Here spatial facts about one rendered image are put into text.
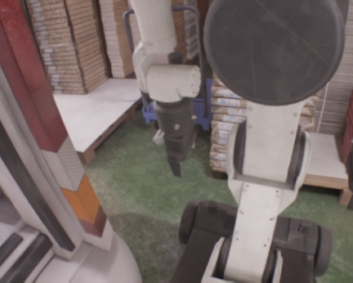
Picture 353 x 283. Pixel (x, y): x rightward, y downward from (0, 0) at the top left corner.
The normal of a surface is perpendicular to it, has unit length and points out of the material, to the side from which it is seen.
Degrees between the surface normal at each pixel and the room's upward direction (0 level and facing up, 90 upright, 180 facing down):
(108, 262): 22
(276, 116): 100
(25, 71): 85
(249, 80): 90
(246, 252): 47
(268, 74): 90
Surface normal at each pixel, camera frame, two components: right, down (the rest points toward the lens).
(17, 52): 0.98, -0.14
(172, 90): -0.36, 0.69
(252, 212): -0.38, 0.05
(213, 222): -0.33, -0.20
